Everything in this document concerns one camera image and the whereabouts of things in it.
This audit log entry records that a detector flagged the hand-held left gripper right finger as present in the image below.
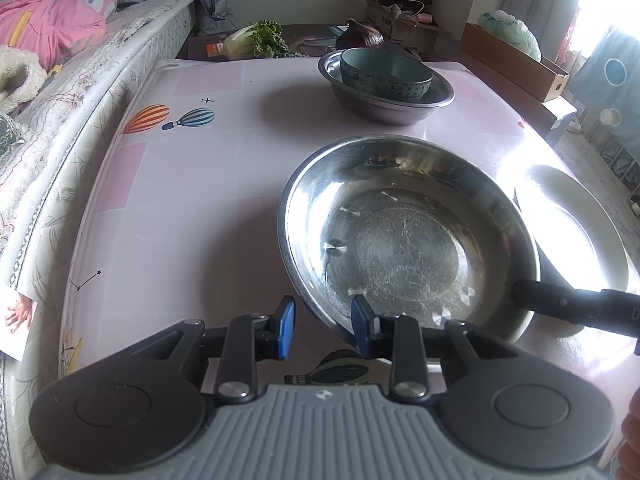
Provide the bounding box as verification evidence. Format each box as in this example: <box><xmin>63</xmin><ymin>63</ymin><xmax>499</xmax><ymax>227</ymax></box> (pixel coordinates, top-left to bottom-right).
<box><xmin>351</xmin><ymin>295</ymin><xmax>511</xmax><ymax>402</ymax></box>

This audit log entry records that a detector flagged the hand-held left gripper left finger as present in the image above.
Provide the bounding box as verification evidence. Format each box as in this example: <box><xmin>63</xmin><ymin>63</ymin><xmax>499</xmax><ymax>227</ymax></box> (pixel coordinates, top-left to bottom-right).
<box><xmin>135</xmin><ymin>296</ymin><xmax>297</xmax><ymax>405</ymax></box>

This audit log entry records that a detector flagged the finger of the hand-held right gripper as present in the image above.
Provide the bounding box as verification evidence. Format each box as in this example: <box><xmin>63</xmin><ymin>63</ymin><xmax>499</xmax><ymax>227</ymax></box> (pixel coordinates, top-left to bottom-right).
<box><xmin>510</xmin><ymin>279</ymin><xmax>640</xmax><ymax>343</ymax></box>

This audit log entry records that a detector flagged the white ceramic plate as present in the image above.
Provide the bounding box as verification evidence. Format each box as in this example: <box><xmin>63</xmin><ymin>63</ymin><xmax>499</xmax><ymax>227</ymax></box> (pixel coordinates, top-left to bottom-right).
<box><xmin>514</xmin><ymin>164</ymin><xmax>630</xmax><ymax>331</ymax></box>

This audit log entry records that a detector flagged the teal patterned ceramic bowl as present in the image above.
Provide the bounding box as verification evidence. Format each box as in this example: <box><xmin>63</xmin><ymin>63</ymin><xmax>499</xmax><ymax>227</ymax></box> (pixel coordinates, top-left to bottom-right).
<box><xmin>340</xmin><ymin>47</ymin><xmax>433</xmax><ymax>101</ymax></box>

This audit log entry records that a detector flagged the person's right hand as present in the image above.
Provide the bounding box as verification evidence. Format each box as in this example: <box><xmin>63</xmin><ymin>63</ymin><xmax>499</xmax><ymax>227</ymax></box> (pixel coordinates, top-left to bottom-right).
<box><xmin>616</xmin><ymin>389</ymin><xmax>640</xmax><ymax>480</ymax></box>

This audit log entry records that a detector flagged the pink balloon-print tablecloth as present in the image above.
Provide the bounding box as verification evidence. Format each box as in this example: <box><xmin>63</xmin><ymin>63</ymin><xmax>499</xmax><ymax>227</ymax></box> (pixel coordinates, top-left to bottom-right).
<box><xmin>59</xmin><ymin>57</ymin><xmax>640</xmax><ymax>411</ymax></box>

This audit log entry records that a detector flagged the dark brown side cabinet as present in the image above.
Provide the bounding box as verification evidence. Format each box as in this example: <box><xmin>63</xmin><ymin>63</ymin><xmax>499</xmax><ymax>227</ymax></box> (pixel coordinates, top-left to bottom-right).
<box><xmin>542</xmin><ymin>95</ymin><xmax>581</xmax><ymax>146</ymax></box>

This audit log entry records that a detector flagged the blue cloth with circles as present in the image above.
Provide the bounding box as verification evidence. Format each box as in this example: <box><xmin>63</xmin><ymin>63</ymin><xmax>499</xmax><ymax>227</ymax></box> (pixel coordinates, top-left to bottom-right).
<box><xmin>570</xmin><ymin>30</ymin><xmax>640</xmax><ymax>161</ymax></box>

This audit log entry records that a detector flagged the long cardboard box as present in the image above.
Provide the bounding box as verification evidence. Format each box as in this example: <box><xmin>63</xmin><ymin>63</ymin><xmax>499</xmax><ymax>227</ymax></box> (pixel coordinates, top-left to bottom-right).
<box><xmin>460</xmin><ymin>22</ymin><xmax>571</xmax><ymax>103</ymax></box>

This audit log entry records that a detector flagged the white printed card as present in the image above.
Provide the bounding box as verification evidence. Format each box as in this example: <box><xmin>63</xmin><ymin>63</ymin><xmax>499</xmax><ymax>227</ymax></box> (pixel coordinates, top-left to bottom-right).
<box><xmin>0</xmin><ymin>284</ymin><xmax>41</xmax><ymax>362</ymax></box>

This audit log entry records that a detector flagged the pale green plastic bag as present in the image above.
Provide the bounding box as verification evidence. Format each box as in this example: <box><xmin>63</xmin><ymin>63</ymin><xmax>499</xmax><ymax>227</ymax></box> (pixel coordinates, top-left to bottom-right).
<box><xmin>477</xmin><ymin>10</ymin><xmax>542</xmax><ymax>61</ymax></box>

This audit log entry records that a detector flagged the green bok choy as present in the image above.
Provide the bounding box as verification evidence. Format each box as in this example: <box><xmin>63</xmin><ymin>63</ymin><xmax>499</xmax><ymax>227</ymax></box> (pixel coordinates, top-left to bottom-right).
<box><xmin>222</xmin><ymin>20</ymin><xmax>291</xmax><ymax>59</ymax></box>

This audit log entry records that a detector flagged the open cardboard box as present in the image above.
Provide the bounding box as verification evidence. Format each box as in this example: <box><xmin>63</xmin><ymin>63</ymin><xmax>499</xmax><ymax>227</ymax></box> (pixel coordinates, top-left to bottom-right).
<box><xmin>352</xmin><ymin>0</ymin><xmax>451</xmax><ymax>58</ymax></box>

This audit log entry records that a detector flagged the white quilted mattress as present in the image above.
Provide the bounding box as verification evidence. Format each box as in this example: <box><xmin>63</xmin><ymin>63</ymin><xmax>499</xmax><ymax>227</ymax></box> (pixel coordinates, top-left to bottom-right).
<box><xmin>0</xmin><ymin>0</ymin><xmax>196</xmax><ymax>480</ymax></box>

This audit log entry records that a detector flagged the white fluffy blanket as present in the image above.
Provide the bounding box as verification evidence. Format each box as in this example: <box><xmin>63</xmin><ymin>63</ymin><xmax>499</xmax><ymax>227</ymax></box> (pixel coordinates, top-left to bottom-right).
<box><xmin>0</xmin><ymin>45</ymin><xmax>47</xmax><ymax>116</ymax></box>

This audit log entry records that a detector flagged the pink and blue quilt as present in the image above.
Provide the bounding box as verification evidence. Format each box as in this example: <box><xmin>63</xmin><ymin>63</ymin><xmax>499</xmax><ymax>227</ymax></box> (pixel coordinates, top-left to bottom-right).
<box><xmin>0</xmin><ymin>0</ymin><xmax>120</xmax><ymax>73</ymax></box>

